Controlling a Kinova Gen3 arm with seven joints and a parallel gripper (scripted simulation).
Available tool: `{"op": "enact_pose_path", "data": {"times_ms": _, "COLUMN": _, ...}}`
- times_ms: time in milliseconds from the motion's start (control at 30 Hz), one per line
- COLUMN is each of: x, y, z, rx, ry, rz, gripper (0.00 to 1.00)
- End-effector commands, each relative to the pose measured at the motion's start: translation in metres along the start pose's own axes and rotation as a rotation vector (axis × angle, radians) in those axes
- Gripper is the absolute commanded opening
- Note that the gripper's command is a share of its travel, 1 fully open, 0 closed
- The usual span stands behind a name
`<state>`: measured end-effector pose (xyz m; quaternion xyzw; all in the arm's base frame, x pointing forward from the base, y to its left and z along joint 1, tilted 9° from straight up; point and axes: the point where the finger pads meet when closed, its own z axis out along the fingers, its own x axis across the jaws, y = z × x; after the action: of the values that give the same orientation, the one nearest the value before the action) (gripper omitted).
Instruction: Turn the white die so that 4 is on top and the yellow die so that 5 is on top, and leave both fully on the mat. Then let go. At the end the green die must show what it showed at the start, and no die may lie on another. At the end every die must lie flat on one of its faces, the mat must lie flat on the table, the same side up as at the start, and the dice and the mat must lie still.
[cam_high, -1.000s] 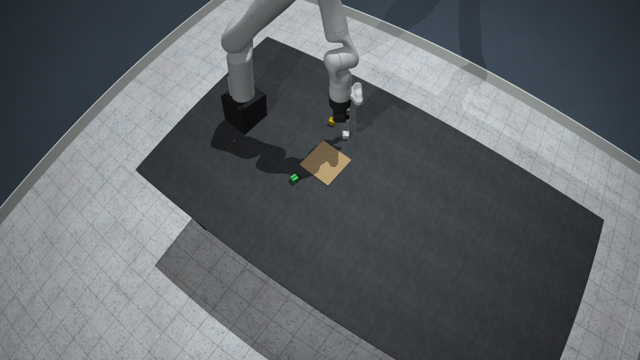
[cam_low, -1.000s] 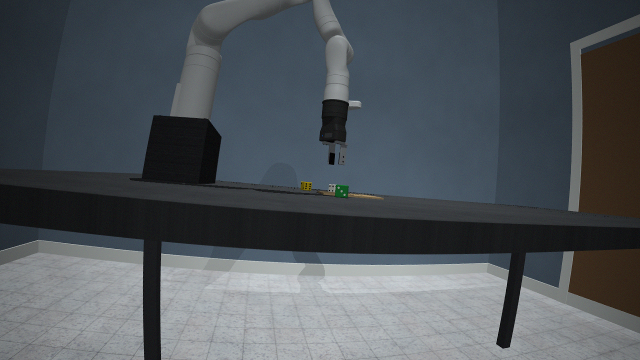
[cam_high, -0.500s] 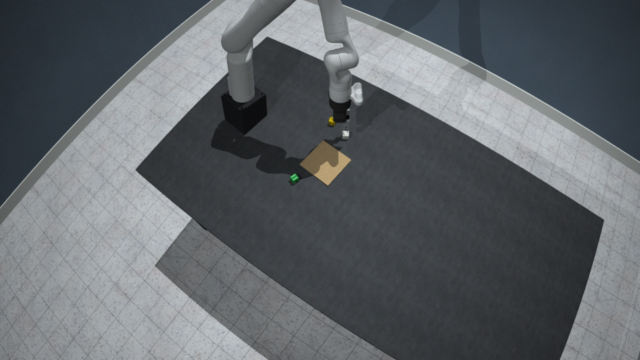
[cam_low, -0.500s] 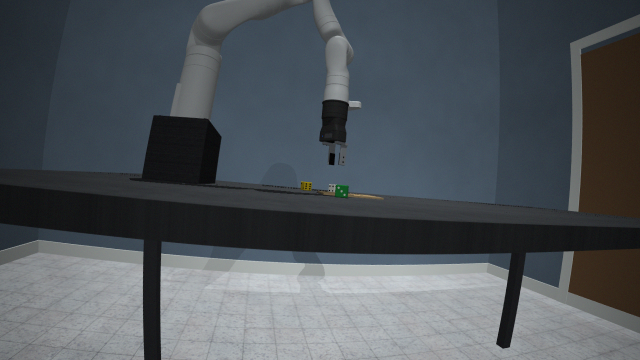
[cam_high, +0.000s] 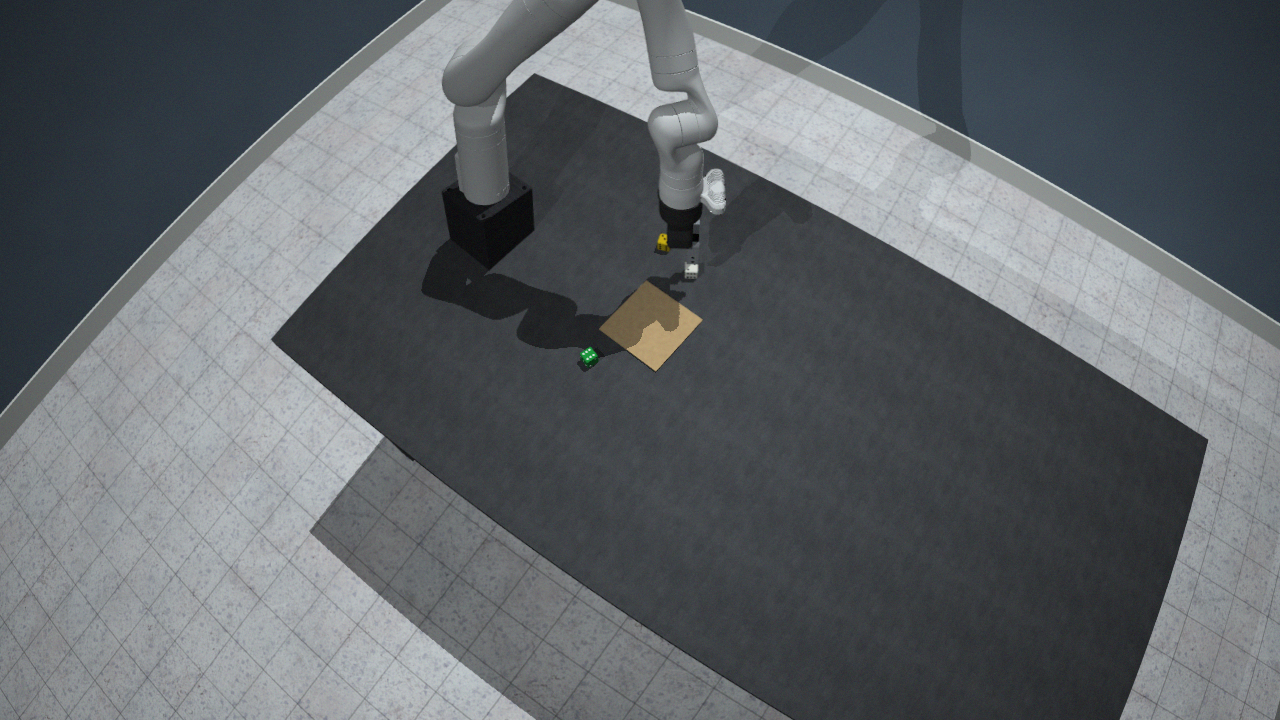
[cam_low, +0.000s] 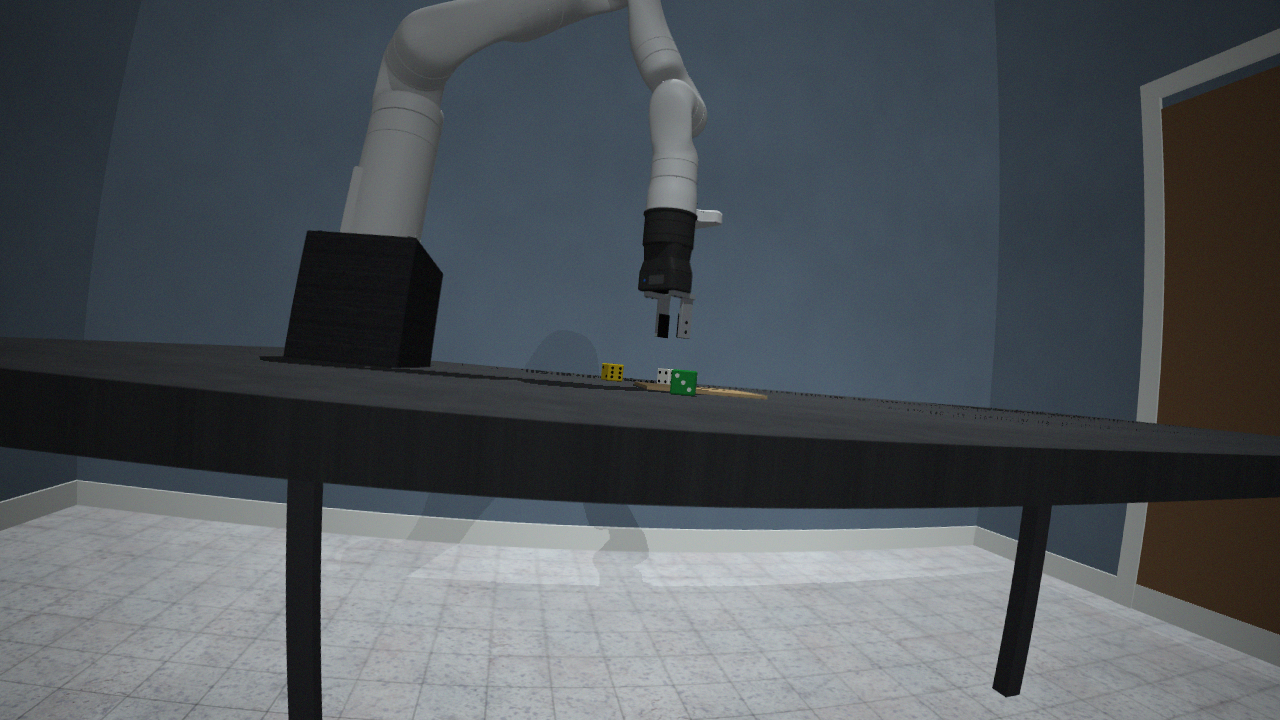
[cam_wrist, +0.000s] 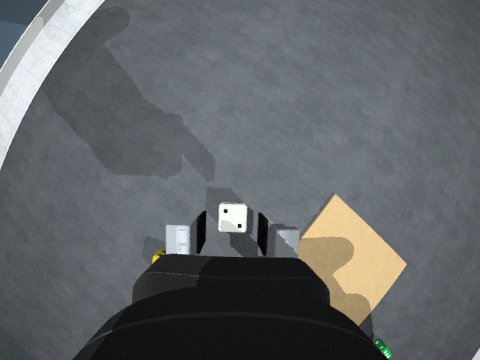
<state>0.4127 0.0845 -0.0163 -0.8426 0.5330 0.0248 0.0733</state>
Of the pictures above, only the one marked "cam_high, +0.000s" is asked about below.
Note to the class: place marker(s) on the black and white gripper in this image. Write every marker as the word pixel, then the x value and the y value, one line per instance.
pixel 682 209

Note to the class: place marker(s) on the tan flat mat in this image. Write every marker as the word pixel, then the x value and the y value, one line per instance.
pixel 651 325

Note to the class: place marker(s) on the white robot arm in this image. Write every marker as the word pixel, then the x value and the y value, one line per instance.
pixel 523 29

